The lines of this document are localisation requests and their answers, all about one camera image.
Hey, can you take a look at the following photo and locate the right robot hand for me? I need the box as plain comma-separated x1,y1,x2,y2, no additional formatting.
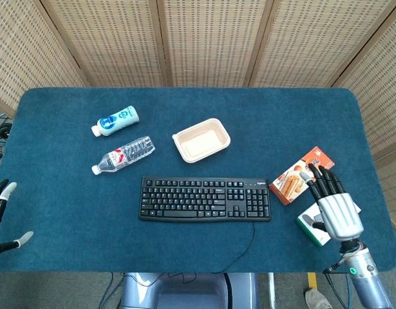
299,163,365,242

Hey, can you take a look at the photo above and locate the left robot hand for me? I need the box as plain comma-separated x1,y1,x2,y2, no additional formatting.
0,178,35,256

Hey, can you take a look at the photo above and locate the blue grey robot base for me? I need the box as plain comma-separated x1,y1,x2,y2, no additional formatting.
118,272,259,309

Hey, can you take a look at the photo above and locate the black keyboard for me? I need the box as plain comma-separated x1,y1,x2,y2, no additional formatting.
138,176,272,223

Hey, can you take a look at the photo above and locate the white green usb hub box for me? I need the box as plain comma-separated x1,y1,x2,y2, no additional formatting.
296,201,362,248

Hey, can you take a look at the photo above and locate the orange snack box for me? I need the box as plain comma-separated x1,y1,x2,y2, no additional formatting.
269,146,335,206

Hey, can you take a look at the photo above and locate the blue table mat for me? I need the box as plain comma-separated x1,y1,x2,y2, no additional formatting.
0,86,396,274

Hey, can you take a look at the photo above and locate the white sneaker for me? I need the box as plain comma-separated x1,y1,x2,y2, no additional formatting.
305,288,332,309

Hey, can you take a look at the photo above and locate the clear plastic water bottle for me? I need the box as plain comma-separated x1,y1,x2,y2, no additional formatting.
91,135,156,176

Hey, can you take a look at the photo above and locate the white blue drink bottle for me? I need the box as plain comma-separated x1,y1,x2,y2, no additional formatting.
90,105,140,138

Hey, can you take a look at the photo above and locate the beige plastic food container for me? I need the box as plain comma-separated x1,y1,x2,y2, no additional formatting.
171,118,232,164

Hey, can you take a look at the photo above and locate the woven folding screen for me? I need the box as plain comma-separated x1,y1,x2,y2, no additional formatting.
0,0,396,162

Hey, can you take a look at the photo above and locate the thin black cable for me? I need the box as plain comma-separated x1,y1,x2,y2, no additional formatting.
212,221,256,275

